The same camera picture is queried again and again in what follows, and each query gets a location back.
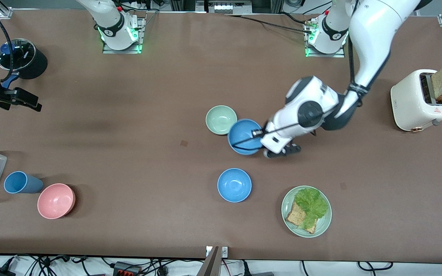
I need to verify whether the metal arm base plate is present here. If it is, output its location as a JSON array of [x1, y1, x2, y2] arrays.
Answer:
[[102, 17, 145, 54], [304, 17, 346, 58]]

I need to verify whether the blue bowl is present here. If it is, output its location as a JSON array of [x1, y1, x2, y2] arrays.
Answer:
[[228, 118, 264, 156], [217, 168, 252, 203]]

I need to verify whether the black floor cable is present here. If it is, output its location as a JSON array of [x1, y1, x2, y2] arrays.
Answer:
[[357, 261, 394, 271]]

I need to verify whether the white toaster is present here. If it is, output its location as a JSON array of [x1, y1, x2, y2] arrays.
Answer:
[[391, 69, 442, 133]]

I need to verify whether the grey metal post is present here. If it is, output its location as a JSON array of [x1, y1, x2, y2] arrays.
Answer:
[[196, 246, 221, 276]]

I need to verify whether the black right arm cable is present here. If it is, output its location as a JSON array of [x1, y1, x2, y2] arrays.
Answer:
[[0, 0, 19, 84]]

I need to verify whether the blue cup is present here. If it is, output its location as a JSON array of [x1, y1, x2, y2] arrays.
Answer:
[[3, 171, 44, 194]]

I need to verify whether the glass lid with blue knob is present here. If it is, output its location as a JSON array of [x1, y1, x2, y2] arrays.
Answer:
[[0, 38, 36, 72]]

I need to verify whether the white power strip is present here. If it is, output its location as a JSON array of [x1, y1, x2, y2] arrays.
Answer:
[[205, 0, 241, 15]]

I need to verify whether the light green plate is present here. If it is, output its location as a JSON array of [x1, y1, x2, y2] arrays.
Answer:
[[281, 186, 332, 238]]

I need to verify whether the green lettuce leaf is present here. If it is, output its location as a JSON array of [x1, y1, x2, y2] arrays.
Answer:
[[295, 187, 329, 230]]

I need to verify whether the pink bowl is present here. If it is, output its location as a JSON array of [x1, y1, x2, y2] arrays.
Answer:
[[37, 183, 76, 220]]

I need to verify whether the brown bread slice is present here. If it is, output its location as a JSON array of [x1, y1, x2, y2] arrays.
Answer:
[[285, 201, 317, 234]]

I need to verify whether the light green bowl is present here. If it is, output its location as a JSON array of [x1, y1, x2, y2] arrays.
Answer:
[[206, 105, 238, 135]]

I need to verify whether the black round pot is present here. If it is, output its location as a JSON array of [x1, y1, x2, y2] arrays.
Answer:
[[0, 38, 48, 80]]

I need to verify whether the black and orange adapter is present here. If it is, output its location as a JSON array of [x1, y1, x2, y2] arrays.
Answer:
[[113, 261, 142, 276]]

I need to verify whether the black cable on table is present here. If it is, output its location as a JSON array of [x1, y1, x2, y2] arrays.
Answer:
[[224, 13, 315, 35]]

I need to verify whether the white metal bracket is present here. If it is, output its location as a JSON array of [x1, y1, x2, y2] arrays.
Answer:
[[206, 246, 229, 258]]

